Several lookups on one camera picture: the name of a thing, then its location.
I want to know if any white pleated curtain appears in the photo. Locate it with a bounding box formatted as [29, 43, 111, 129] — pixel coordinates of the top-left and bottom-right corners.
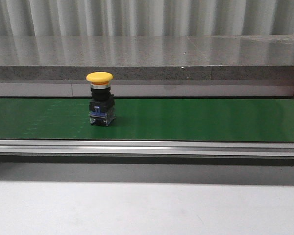
[0, 0, 294, 36]

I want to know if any grey stone counter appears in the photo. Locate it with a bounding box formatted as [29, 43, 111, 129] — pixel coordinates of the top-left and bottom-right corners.
[0, 35, 294, 97]

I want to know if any aluminium conveyor frame rail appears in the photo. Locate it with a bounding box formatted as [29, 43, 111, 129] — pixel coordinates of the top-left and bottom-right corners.
[0, 139, 294, 159]

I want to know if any green conveyor belt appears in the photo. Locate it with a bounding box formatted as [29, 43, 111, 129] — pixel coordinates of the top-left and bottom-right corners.
[0, 98, 294, 142]

